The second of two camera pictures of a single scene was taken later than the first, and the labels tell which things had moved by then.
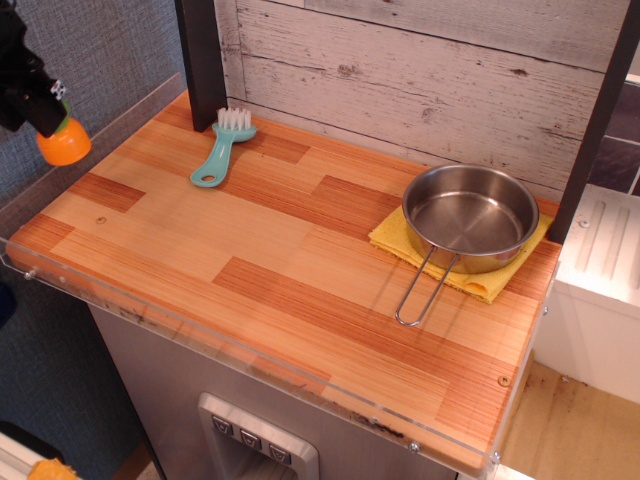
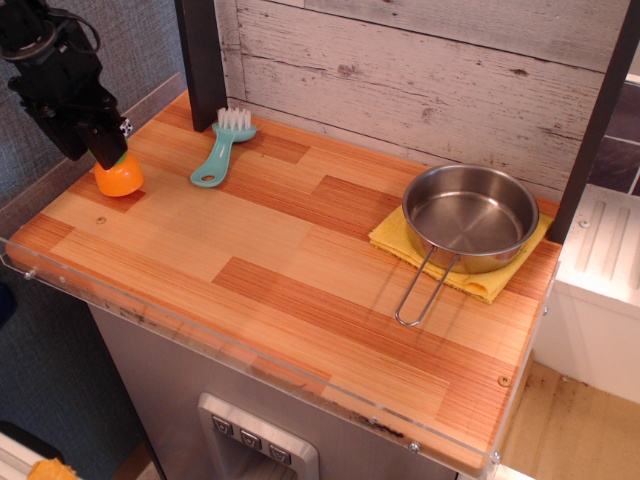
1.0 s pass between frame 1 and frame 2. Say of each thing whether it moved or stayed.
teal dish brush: stayed
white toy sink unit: stayed
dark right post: stayed
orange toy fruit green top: moved
